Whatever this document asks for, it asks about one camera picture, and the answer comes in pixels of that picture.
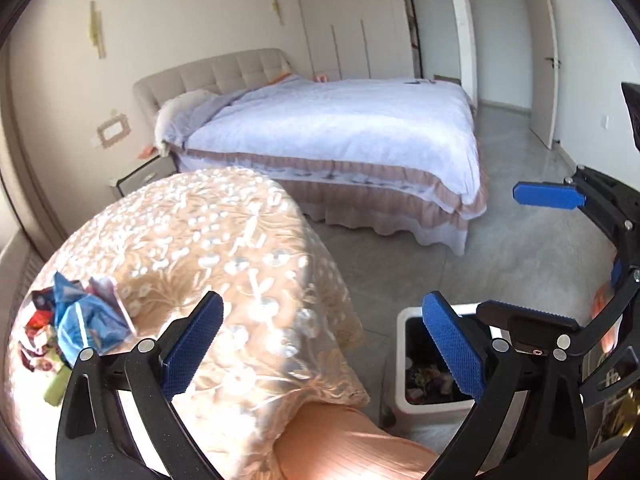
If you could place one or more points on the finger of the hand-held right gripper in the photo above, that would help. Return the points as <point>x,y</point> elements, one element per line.
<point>547,195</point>
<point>530,322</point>

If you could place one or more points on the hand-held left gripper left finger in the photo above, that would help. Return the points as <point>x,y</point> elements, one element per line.
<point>192,347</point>

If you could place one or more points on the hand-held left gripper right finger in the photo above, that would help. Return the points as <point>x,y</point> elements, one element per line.
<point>452,347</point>

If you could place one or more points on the white trash bin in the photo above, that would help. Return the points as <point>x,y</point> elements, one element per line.
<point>404,355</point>

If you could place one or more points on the purple white wrapper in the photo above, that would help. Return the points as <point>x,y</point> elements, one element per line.
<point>109,291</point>

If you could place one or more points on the blue plastic bag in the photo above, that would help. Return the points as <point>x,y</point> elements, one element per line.
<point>87,322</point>

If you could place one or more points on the green packet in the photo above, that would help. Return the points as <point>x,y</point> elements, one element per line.
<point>54,390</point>

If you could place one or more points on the red white wrapper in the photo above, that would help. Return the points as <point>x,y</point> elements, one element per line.
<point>42,356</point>

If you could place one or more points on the red snack wrapper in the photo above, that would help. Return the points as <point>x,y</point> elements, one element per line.
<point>40,322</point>

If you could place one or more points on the colourful wrappers inside bin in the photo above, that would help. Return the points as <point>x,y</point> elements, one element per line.
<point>425,381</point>

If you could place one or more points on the lace-covered round table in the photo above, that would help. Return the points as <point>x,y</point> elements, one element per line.
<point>200,250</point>

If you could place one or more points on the white door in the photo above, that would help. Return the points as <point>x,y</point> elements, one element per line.
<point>542,50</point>

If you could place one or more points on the grey nightstand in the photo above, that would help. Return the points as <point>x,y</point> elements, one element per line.
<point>142,175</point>

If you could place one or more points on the orange item on nightstand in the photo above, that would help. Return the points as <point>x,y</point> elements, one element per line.
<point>145,151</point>

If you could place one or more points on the white duvet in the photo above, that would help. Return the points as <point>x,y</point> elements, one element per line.
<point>340,120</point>

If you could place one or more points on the white pillow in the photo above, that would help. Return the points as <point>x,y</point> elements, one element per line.
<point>182,105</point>

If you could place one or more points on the beige wardrobe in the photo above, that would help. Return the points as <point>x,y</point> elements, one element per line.
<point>355,15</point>

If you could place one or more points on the beige upholstered bed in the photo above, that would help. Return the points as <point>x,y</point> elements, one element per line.
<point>230,67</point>

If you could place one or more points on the wall switch panel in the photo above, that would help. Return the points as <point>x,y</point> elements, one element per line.
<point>112,131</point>

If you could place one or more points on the gold wall lamp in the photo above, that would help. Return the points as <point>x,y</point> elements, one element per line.
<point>96,30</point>
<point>276,6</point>

